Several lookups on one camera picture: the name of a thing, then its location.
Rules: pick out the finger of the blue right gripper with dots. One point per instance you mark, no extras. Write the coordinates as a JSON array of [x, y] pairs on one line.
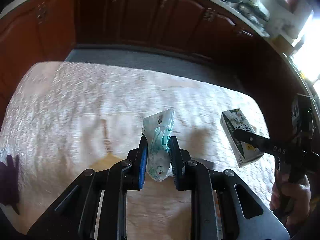
[[263, 144]]

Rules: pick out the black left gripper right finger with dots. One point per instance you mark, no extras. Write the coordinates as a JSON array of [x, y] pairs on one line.
[[175, 155]]

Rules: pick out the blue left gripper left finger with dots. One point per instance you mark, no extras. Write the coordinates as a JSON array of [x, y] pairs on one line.
[[142, 160]]

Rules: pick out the white teal wrapper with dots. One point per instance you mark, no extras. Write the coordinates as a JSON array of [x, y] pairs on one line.
[[157, 129]]

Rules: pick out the white green milk carton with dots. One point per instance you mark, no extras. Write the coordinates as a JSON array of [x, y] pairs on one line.
[[244, 153]]

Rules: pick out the person's right hand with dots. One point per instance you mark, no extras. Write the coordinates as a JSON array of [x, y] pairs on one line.
[[299, 193]]

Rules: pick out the cream quilted tablecloth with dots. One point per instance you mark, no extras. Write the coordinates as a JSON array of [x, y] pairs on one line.
[[66, 117]]

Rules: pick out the dish rack with dishes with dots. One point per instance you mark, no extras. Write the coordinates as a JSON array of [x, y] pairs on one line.
[[254, 11]]

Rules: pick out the crumpled tissue at table edge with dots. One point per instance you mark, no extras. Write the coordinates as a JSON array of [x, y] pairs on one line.
[[3, 155]]

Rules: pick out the lower wooden base cabinets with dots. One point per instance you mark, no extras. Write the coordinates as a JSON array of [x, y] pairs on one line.
[[47, 30]]

